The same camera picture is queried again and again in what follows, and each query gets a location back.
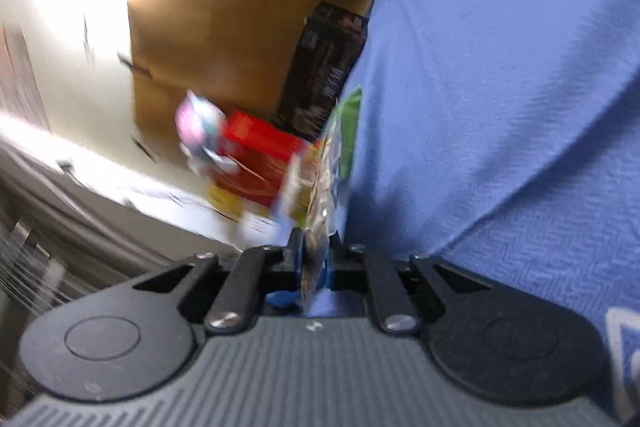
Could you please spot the wooden board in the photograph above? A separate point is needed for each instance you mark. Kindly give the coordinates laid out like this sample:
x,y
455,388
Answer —
x,y
215,17

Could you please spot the yellow duck plush toy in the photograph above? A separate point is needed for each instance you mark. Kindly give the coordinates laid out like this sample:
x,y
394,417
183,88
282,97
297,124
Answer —
x,y
225,202

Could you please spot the clear packet yellow serrated edges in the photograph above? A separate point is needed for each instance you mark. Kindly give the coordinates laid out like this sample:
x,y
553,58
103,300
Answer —
x,y
320,207

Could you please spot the green wafer packet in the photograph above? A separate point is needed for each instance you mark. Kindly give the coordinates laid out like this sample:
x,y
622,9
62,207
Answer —
x,y
350,122

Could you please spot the red gift box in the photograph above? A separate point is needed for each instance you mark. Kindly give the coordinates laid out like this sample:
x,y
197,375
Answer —
x,y
255,147

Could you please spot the black tin box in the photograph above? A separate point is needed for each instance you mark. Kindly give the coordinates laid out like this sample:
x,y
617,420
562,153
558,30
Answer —
x,y
320,67

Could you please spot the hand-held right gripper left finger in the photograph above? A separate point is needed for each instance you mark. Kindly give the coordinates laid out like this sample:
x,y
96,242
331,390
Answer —
x,y
298,259

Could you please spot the pink and blue plush toy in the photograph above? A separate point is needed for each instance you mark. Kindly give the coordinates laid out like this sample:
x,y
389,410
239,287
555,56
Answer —
x,y
200,122

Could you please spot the white enamel mug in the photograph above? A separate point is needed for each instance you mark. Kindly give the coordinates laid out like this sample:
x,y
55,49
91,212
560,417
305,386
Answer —
x,y
257,229

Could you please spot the blue printed tablecloth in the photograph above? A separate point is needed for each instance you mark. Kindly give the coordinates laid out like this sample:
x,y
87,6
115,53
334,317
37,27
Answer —
x,y
475,107

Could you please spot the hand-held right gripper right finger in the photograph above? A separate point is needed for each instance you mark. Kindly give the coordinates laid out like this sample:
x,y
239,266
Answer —
x,y
331,274

